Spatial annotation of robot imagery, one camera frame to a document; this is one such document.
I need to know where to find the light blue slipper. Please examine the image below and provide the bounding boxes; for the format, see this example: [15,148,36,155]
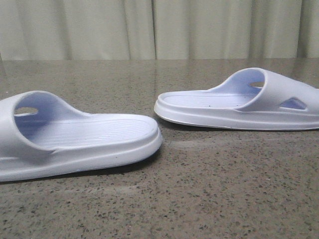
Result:
[0,91,162,182]
[154,68,319,130]

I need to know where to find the pale green curtain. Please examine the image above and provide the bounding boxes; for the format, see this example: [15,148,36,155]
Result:
[0,0,319,60]

